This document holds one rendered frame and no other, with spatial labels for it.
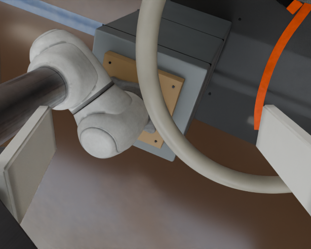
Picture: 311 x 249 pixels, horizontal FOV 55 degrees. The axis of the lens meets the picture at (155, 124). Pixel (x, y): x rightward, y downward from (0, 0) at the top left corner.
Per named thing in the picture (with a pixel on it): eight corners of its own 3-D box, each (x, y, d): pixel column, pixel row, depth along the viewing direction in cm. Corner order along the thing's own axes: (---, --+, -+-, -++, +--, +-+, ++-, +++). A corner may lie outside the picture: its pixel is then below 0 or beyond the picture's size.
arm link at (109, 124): (124, 140, 105) (95, 178, 87) (92, 98, 101) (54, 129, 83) (159, 120, 97) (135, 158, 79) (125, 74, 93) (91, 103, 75)
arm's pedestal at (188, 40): (212, 97, 184) (181, 177, 117) (137, 68, 190) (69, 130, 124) (246, 15, 156) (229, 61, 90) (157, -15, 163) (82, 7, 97)
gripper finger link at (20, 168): (18, 230, 13) (0, 230, 13) (57, 149, 19) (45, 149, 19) (5, 169, 11) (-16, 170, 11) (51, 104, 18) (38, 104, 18)
